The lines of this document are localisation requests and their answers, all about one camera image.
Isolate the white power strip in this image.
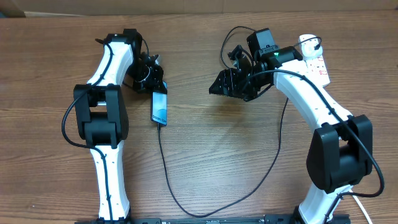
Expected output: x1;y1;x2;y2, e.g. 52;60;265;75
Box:
306;55;330;87

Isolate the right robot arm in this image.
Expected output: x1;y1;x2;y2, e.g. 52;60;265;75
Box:
209;29;373;223

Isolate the black USB charging cable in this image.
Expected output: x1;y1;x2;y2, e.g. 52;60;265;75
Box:
156;26;323;218

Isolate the blue-screen Samsung smartphone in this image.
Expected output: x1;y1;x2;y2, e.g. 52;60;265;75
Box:
150;92;167;126

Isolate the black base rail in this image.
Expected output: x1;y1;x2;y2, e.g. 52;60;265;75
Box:
74;213;352;224

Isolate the white charger plug adapter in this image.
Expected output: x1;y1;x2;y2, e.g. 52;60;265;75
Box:
298;34;323;60

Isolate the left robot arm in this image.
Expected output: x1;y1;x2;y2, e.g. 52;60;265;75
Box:
68;29;167;223

